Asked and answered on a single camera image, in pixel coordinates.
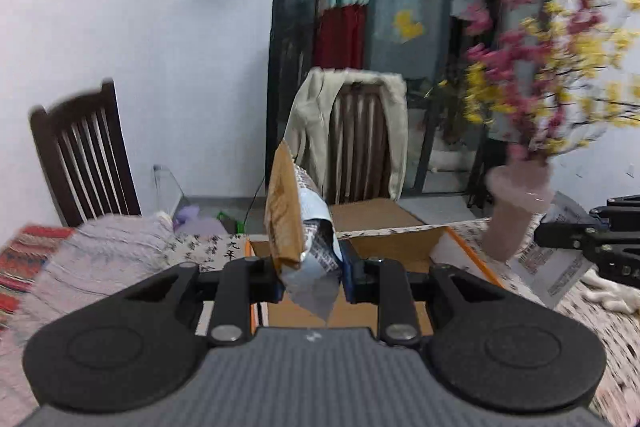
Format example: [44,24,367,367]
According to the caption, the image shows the purple bag on floor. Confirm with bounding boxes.
[174,205,227,237]

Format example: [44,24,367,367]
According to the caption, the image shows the white gloves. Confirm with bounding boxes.
[580,269,640,315]

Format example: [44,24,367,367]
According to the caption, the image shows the wooden chair with jacket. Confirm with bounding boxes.
[326,82,390,205]

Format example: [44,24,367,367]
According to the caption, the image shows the silver brown snack packet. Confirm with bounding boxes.
[265,142,343,321]

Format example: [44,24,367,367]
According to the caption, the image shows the pink yellow flower branches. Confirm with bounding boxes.
[463,0,639,165]

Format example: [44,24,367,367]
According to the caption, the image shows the pink patterned blanket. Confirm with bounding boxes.
[1,212,172,426]

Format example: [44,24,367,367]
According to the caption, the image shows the dark wooden chair left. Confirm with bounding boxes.
[29,79,141,228]

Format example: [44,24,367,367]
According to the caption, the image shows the pink vase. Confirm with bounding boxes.
[482,160,554,262]

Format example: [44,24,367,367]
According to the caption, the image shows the red hanging garment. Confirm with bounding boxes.
[312,0,370,69]

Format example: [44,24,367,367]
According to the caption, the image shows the beige jacket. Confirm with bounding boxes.
[284,67,408,200]

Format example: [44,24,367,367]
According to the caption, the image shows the orange cardboard box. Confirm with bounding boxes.
[252,227,501,331]

